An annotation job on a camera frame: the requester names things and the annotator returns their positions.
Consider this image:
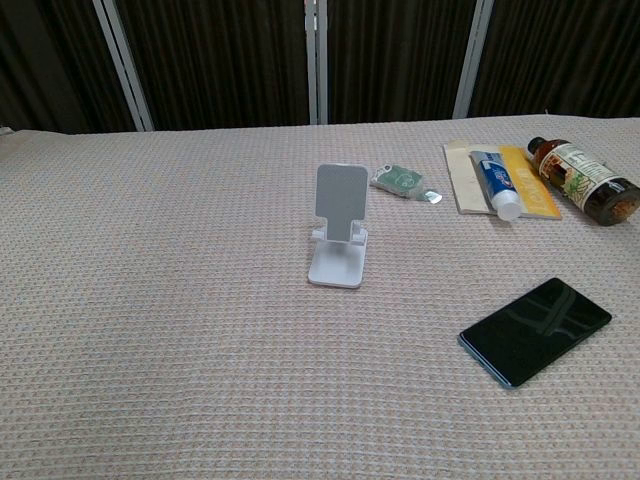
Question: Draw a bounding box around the white phone stand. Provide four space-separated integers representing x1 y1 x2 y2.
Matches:
307 163 370 288

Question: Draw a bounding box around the brown glass bottle with label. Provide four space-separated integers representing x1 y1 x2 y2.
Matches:
527 136 640 226

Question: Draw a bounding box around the beige woven tablecloth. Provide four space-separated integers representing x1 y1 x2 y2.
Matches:
0 113 640 480

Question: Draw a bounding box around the green sachet packet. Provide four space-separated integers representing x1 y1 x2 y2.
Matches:
369 163 444 205

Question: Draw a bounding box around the black smartphone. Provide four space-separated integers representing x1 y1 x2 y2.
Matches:
457 277 613 390

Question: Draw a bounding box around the blue and white toothpaste tube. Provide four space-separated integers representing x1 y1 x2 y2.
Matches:
469 151 522 222

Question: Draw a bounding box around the grey screen frame post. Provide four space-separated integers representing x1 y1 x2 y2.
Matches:
91 0 155 133
302 0 329 126
452 0 496 120

